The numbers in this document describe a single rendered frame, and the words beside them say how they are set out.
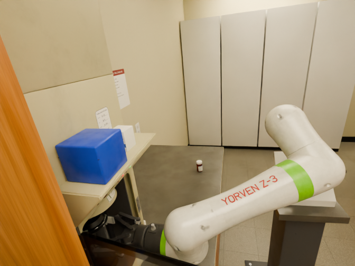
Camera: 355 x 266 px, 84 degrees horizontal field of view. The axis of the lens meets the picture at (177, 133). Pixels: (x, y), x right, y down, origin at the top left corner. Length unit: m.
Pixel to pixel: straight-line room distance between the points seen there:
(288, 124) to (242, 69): 2.75
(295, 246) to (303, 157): 0.90
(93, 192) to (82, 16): 0.43
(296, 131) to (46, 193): 0.63
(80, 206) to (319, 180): 0.59
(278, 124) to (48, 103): 0.61
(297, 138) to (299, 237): 0.87
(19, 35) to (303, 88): 3.45
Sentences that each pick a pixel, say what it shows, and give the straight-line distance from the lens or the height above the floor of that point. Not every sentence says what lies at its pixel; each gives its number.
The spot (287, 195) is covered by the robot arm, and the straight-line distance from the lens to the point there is 0.61.
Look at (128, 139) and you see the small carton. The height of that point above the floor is 1.54.
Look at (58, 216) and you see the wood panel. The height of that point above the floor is 1.53.
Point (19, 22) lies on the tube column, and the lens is 0.48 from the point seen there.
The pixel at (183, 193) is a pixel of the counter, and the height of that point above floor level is 0.94.
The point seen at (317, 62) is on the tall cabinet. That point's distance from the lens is 3.58.
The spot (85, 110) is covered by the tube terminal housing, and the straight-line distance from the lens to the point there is 0.56.
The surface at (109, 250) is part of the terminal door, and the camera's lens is 0.53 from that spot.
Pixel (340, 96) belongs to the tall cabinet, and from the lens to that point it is 3.79.
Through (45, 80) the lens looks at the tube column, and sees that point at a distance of 0.49.
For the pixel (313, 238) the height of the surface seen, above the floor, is 0.72.
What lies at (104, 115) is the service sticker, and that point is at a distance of 0.62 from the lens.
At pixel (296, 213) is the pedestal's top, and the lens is 1.24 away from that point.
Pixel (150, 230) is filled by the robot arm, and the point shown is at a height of 1.24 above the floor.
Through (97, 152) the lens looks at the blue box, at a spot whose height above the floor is 1.59.
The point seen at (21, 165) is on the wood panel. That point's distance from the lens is 0.36.
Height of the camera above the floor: 1.75
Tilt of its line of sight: 22 degrees down
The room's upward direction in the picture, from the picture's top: 6 degrees counter-clockwise
